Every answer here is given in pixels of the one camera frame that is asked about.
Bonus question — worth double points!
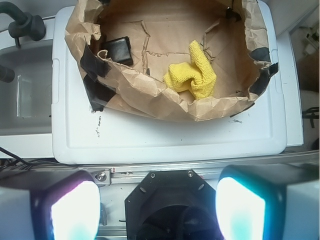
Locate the black cables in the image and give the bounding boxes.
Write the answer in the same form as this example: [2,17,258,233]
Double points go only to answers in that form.
[0,146,61,173]

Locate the white sink basin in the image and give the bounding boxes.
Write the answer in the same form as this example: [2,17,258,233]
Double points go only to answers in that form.
[0,39,53,136]

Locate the crumpled brown paper liner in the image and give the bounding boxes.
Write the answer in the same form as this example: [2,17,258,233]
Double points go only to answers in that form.
[65,0,279,122]

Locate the aluminium extrusion rail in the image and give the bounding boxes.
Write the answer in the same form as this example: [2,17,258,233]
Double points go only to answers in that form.
[78,150,320,186]

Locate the black rectangular block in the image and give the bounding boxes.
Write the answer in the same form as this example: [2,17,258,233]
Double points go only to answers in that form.
[101,36,134,66]

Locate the yellow microfiber cloth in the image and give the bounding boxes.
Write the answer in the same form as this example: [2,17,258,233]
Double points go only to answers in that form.
[163,40,217,100]

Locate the white plastic tray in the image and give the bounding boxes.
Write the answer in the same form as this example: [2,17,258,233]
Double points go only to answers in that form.
[51,6,287,165]

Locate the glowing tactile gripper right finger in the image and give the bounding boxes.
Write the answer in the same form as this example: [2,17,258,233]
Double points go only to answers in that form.
[215,164,320,240]

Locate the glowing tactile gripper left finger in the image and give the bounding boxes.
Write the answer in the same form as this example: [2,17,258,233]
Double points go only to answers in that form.
[0,170,101,240]

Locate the black faucet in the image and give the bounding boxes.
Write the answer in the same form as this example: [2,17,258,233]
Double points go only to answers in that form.
[0,1,47,49]

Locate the black octagonal mount plate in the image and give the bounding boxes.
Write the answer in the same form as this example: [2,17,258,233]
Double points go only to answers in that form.
[124,169,224,240]

